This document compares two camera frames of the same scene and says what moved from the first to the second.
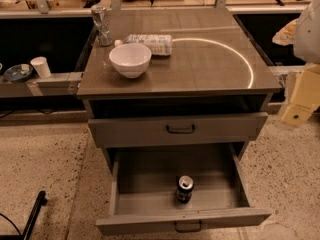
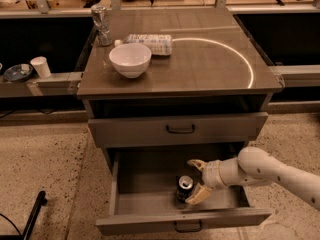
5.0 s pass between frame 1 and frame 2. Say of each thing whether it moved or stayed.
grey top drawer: stayed
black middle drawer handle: stayed
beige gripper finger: moved
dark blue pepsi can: stayed
